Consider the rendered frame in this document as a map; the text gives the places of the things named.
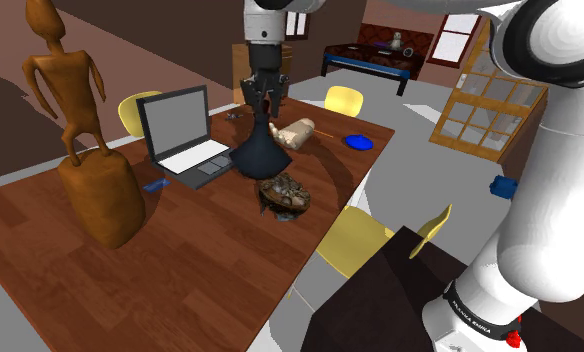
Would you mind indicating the small white window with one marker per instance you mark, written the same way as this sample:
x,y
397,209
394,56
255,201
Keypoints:
x,y
296,23

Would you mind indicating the brown wooden figure statue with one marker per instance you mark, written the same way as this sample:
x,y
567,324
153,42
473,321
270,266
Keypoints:
x,y
102,195

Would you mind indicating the blue round plate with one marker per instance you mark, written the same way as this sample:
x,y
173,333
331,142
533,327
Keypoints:
x,y
359,142

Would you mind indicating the wooden door with glass panes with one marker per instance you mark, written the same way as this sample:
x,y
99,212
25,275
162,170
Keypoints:
x,y
487,117

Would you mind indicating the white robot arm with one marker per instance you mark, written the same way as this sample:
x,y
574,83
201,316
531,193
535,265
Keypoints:
x,y
555,195

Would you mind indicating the dark blue vase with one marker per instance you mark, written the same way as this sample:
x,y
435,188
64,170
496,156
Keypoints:
x,y
261,156

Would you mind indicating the wooden cabinet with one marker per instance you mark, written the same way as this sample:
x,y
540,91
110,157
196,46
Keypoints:
x,y
239,73

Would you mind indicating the brown bowl of stones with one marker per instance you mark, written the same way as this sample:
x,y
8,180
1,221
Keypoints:
x,y
284,195

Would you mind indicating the yellow chair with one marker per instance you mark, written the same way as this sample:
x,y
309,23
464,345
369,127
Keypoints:
x,y
350,241
343,100
128,112

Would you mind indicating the small dark grey object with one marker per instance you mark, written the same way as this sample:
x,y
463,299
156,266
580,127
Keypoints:
x,y
233,116

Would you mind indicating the blue box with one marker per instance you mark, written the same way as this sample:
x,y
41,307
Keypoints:
x,y
502,187

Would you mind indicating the brown wooden table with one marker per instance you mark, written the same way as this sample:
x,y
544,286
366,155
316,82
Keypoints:
x,y
184,273

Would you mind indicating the orange pencil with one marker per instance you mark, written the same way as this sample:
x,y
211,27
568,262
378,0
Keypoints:
x,y
324,133

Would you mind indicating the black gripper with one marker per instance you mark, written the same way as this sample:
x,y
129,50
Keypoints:
x,y
265,61

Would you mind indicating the small blue card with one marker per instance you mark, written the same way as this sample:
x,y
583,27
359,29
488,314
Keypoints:
x,y
156,185

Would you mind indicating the red framed window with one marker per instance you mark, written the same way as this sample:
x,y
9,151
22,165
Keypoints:
x,y
453,41

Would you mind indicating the dark robot stand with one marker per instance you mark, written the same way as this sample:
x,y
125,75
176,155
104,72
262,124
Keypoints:
x,y
370,302

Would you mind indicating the grey open laptop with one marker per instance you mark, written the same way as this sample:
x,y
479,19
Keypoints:
x,y
180,126

